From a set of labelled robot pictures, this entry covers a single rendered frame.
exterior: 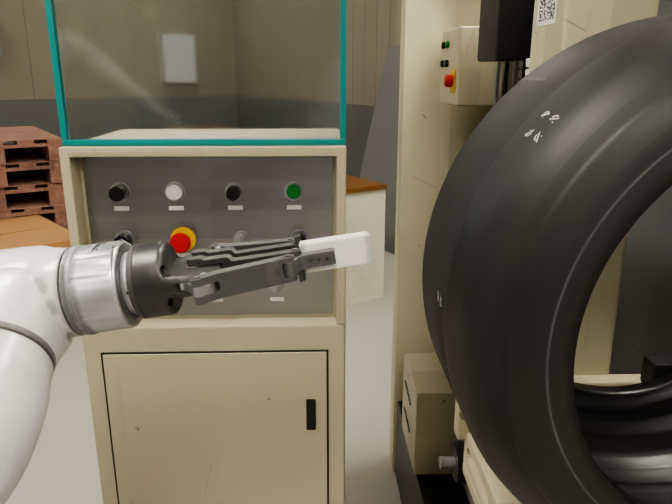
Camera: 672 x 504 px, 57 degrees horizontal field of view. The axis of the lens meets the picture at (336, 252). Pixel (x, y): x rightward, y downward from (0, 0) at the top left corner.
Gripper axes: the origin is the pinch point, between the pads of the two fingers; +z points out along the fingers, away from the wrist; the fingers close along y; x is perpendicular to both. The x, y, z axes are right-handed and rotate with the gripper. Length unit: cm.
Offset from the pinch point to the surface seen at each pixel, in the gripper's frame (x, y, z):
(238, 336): 33, 61, -24
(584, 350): 30, 28, 36
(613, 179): -6.0, -11.8, 22.6
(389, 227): 114, 431, 41
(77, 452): 109, 151, -112
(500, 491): 40.0, 10.9, 16.8
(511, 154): -7.9, -4.8, 16.8
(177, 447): 57, 60, -42
